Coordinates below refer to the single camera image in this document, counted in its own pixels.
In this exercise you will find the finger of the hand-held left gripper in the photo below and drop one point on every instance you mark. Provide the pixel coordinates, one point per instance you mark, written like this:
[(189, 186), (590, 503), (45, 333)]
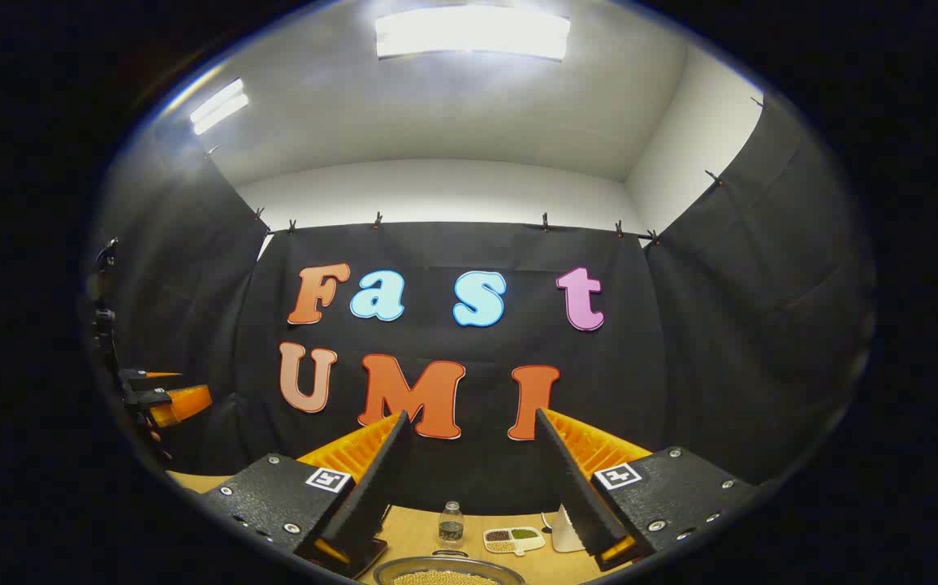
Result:
[(184, 404), (148, 380)]

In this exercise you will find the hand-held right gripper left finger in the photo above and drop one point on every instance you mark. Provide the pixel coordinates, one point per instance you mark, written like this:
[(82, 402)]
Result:
[(371, 487)]

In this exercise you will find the green mung beans heap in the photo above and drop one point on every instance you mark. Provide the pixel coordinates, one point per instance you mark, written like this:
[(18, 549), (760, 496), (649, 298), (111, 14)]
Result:
[(524, 534)]

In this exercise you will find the large ceiling light panel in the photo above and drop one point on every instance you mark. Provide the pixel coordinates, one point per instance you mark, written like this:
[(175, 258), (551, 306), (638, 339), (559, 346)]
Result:
[(473, 32)]

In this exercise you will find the pile of soybeans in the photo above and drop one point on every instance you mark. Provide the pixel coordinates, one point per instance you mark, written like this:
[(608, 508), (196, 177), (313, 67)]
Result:
[(444, 578)]

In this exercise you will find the small ceiling light panel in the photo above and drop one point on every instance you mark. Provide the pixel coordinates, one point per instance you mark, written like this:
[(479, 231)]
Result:
[(219, 106)]

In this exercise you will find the black backdrop cloth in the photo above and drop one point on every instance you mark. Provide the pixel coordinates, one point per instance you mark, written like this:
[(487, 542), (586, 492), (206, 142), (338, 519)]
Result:
[(680, 366)]

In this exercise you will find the white divided plate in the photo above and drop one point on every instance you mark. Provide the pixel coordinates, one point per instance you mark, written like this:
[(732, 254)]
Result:
[(535, 540)]

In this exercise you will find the row of black cloth clips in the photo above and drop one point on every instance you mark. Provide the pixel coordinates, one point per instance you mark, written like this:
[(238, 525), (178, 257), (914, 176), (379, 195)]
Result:
[(377, 219)]

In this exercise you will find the small yellow beans heap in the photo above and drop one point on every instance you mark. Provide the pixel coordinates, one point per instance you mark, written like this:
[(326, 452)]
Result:
[(501, 546)]

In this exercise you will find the white toaster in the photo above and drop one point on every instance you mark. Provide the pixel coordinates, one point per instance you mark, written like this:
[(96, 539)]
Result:
[(566, 536)]

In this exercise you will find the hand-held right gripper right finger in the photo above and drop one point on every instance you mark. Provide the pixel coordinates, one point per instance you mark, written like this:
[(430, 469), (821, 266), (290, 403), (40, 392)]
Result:
[(578, 496)]

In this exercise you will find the clear plastic water bottle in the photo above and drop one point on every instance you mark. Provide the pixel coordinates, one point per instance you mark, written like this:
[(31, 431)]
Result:
[(451, 528)]

